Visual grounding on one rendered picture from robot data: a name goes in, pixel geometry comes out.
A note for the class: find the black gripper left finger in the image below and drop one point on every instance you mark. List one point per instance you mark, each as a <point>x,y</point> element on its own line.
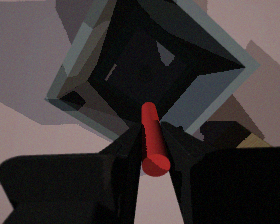
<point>111,179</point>

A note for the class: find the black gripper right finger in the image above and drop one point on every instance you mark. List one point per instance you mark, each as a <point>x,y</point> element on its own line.
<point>204,177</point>

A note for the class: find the red cylindrical peg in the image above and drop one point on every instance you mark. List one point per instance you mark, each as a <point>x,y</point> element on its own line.
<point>155,160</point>

